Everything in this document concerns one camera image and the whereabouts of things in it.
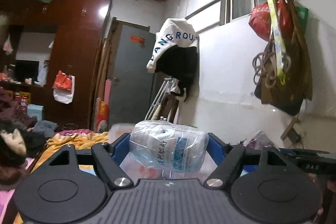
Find yellow blanket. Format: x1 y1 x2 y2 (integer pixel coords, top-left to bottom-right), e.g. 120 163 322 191
33 131 108 172

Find metal crutches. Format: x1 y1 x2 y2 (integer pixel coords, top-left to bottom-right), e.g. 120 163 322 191
145 77 179 123

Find coiled rope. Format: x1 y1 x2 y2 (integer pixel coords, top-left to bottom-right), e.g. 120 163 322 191
252 40 292 89

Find person hand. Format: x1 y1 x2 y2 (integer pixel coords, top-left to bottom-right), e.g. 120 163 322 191
310 174 335 223

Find white hanging tote bag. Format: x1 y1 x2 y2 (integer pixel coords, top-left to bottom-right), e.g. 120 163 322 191
146 18 198 73

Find red hanging bag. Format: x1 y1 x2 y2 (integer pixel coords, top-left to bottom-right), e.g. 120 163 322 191
249 0 294 42

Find clear white roll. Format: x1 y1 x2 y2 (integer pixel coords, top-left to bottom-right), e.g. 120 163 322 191
129 121 209 173

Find maroon clothes pile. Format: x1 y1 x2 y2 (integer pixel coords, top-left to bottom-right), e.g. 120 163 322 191
1 88 37 130

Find grey door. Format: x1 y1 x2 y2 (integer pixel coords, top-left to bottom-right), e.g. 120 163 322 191
108 20 155 127

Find dark red wooden wardrobe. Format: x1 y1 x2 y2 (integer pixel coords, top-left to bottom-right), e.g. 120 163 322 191
1 0 112 128

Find black hanging garment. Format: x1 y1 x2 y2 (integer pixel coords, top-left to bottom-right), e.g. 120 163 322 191
155 46 199 101

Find teal box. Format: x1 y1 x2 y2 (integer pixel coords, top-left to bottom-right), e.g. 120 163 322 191
27 104 44 121

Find brown hanging bag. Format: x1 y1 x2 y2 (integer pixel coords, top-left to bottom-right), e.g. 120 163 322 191
252 0 313 116

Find white plastic basket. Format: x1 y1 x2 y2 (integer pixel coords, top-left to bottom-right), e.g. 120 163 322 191
108 123 217 182

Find black television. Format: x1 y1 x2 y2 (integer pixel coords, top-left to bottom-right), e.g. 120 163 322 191
14 60 39 83

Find orange white hanging bag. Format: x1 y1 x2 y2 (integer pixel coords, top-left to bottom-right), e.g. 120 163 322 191
52 70 75 104

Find yellow strap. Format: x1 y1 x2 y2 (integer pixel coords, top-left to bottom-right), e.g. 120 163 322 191
258 0 288 86

